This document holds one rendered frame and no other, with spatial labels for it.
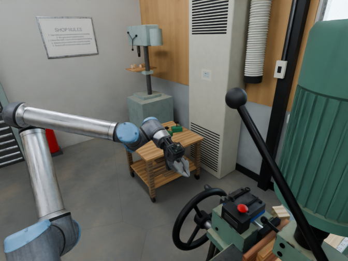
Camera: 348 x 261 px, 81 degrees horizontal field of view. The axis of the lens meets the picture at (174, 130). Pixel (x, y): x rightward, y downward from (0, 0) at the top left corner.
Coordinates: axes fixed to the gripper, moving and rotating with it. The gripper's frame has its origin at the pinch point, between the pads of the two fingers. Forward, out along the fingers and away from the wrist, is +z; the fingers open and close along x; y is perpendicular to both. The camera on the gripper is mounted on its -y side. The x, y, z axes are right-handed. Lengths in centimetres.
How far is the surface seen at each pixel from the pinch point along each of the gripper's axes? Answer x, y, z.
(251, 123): -18, 57, 24
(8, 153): -103, -153, -205
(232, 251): -9.2, 10.6, 33.7
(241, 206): -4.0, 21.3, 26.6
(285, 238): -7.1, 30.4, 38.7
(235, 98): -19, 59, 20
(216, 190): 1.7, 8.0, 14.9
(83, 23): 24, -18, -264
